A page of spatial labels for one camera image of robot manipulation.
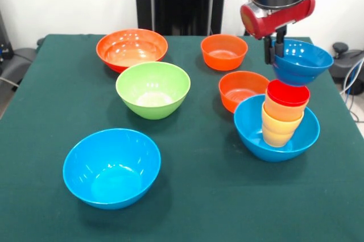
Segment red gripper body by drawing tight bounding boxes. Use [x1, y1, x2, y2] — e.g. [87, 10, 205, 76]
[239, 0, 317, 40]

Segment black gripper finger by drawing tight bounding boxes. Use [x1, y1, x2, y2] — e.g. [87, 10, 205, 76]
[263, 36, 276, 65]
[274, 27, 287, 57]

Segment small dark blue bowl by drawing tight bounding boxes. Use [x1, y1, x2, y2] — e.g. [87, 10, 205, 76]
[270, 39, 335, 87]

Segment red cup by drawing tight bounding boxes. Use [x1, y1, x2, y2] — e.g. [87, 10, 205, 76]
[266, 79, 311, 108]

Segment orange bowl with ringed bottom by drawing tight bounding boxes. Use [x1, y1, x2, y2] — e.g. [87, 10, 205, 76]
[218, 70, 271, 114]

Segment stack of yellow cups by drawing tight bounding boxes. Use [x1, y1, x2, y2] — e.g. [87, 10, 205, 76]
[260, 105, 305, 148]

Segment green bowl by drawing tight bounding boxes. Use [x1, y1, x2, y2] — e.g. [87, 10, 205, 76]
[115, 61, 192, 120]

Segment small plain orange bowl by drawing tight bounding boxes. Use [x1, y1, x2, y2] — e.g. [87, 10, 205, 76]
[200, 34, 249, 72]

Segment large blue bowl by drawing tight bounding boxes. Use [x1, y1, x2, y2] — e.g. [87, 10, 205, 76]
[233, 94, 321, 163]
[62, 128, 162, 211]

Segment large orange bowl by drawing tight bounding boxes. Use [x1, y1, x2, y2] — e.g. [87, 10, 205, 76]
[96, 28, 169, 74]

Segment dark green tablecloth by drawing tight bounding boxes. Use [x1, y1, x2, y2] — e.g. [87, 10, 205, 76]
[0, 34, 364, 242]

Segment white and blue cables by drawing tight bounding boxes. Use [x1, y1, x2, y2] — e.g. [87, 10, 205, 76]
[340, 57, 364, 123]

